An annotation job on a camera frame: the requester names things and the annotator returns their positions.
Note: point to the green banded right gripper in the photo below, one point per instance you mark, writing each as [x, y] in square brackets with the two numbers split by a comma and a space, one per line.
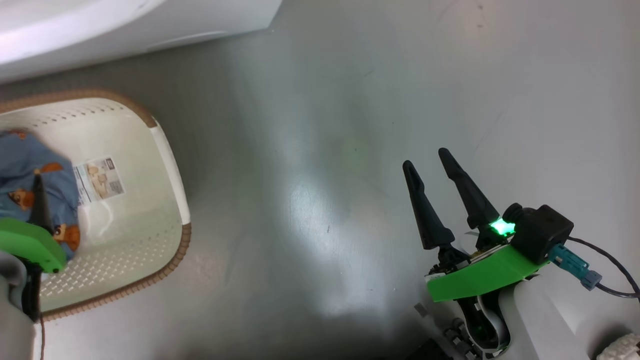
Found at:
[485, 275]

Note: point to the cream perforated laundry basket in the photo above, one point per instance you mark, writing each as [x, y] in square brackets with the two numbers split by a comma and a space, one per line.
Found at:
[135, 235]

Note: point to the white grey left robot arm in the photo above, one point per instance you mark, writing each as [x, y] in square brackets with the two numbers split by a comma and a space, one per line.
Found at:
[10, 310]

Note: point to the blue cartoon print garment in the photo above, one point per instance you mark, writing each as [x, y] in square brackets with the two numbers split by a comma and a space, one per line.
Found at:
[25, 160]

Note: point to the paper product label in basket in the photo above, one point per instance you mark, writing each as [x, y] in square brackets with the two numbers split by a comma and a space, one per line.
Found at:
[99, 180]

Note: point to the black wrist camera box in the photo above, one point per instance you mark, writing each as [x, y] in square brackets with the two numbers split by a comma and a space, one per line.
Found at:
[542, 232]

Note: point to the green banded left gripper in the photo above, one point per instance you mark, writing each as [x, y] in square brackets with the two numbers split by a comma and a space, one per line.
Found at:
[30, 242]

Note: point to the white front-load washing machine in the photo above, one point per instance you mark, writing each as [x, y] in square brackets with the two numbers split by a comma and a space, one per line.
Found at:
[100, 30]

